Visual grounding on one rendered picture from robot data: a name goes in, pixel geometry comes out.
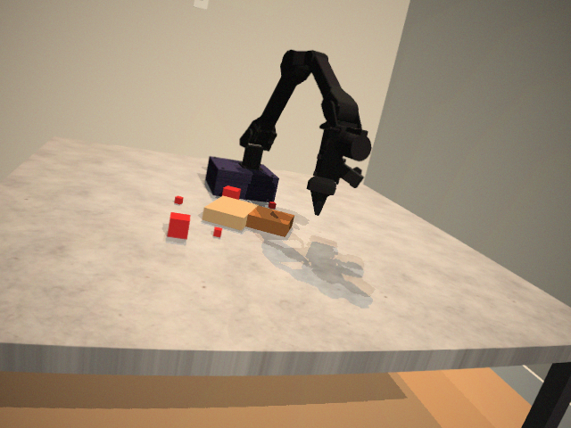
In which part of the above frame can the orange square block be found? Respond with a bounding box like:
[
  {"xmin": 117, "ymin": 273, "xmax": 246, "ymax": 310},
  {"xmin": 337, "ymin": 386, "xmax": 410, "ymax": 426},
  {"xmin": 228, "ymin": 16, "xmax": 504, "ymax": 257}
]
[{"xmin": 246, "ymin": 206, "xmax": 294, "ymax": 237}]

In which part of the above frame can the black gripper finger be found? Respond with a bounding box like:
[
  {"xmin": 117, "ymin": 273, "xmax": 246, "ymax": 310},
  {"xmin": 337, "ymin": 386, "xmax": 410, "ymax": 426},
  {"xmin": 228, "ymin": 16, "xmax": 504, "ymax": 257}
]
[{"xmin": 310, "ymin": 191, "xmax": 330, "ymax": 216}]

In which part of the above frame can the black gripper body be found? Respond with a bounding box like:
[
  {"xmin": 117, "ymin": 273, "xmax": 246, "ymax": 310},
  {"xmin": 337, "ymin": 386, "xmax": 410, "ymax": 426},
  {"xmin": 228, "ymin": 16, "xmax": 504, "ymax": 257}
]
[{"xmin": 306, "ymin": 149, "xmax": 343, "ymax": 195}]

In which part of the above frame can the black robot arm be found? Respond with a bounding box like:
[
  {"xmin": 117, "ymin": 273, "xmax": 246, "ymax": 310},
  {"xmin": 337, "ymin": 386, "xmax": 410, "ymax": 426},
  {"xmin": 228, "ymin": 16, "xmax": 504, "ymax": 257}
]
[{"xmin": 238, "ymin": 50, "xmax": 372, "ymax": 188}]

